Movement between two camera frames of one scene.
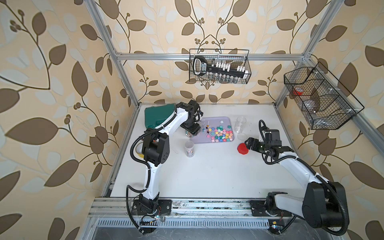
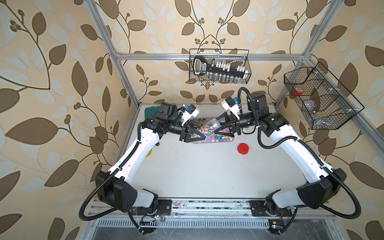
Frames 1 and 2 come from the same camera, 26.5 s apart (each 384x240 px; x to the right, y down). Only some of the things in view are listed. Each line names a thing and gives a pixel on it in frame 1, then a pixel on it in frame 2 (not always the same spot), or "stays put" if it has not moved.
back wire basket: (219, 66) stays put
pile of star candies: (219, 134) stays put
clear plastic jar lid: (242, 136) stays put
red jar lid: (242, 149) stays put
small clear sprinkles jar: (189, 148) → (208, 128)
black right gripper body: (257, 145) → (246, 121)
